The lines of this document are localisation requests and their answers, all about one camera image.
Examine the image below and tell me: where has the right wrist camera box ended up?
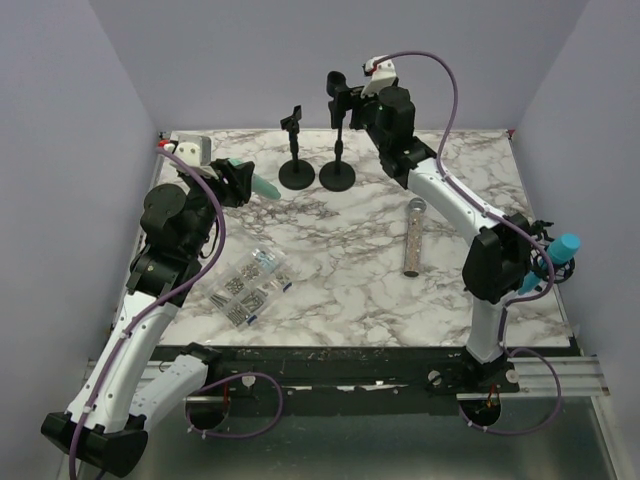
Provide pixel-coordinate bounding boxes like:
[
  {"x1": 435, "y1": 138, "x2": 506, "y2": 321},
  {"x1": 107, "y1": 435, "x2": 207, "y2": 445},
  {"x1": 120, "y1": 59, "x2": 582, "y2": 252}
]
[{"x1": 360, "y1": 56, "x2": 397, "y2": 98}]

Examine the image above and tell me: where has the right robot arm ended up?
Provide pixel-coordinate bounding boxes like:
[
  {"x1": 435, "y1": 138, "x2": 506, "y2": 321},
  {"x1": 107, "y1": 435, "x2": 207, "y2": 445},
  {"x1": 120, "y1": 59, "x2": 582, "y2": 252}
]
[{"x1": 326, "y1": 85, "x2": 530, "y2": 392}]

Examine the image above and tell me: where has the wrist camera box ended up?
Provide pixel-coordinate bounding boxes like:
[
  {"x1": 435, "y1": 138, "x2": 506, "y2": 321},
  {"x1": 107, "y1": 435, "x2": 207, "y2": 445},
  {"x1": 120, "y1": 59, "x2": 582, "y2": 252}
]
[
  {"x1": 158, "y1": 133, "x2": 214, "y2": 178},
  {"x1": 360, "y1": 56, "x2": 397, "y2": 98}
]

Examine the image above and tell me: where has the black round-base stand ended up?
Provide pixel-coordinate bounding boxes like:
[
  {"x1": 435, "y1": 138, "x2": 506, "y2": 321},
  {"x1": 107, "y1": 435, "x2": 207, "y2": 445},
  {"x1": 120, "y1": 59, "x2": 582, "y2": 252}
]
[
  {"x1": 319, "y1": 71, "x2": 356, "y2": 192},
  {"x1": 278, "y1": 105, "x2": 315, "y2": 191}
]

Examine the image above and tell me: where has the black tripod shock-mount stand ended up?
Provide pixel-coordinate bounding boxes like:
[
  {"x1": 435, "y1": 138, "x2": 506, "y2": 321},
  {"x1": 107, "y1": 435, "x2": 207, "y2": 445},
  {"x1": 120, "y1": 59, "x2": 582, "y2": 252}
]
[{"x1": 524, "y1": 218, "x2": 577, "y2": 286}]

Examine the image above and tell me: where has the glitter rhinestone microphone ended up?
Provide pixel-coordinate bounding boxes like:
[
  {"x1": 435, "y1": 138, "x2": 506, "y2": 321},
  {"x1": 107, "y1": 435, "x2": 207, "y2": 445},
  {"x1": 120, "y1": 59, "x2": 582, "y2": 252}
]
[{"x1": 403, "y1": 197, "x2": 427, "y2": 278}]

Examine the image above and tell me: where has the blue microphone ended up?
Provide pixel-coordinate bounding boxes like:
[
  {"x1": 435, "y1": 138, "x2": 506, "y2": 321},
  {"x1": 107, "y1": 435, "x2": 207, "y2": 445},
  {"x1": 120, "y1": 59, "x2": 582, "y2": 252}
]
[{"x1": 517, "y1": 232, "x2": 582, "y2": 296}]

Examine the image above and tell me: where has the mint green microphone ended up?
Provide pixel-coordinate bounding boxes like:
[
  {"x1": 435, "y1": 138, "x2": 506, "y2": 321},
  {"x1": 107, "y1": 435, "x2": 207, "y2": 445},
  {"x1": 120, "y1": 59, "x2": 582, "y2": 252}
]
[{"x1": 251, "y1": 169, "x2": 281, "y2": 200}]

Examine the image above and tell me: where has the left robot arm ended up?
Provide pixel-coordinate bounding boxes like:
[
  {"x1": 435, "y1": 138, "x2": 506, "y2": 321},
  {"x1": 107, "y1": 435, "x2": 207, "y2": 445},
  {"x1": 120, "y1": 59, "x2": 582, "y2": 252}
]
[{"x1": 41, "y1": 159, "x2": 254, "y2": 478}]

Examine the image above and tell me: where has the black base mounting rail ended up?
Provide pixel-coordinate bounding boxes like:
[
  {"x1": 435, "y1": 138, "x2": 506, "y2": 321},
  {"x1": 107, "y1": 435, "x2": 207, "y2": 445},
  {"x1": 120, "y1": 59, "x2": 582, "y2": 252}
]
[{"x1": 151, "y1": 344, "x2": 519, "y2": 417}]

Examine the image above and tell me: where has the clear plastic screw box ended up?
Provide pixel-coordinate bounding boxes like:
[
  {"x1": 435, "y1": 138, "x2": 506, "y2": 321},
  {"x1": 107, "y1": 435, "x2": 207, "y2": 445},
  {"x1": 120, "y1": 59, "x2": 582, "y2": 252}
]
[{"x1": 207, "y1": 244, "x2": 294, "y2": 329}]

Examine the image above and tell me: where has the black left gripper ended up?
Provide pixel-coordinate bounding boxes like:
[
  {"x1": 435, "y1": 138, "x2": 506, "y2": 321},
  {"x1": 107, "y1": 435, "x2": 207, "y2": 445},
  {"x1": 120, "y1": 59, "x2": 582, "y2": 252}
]
[{"x1": 181, "y1": 158, "x2": 253, "y2": 256}]

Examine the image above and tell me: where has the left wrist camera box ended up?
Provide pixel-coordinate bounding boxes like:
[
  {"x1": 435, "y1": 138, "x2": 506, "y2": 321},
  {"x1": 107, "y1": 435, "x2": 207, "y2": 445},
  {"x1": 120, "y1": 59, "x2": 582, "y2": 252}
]
[{"x1": 158, "y1": 133, "x2": 214, "y2": 178}]

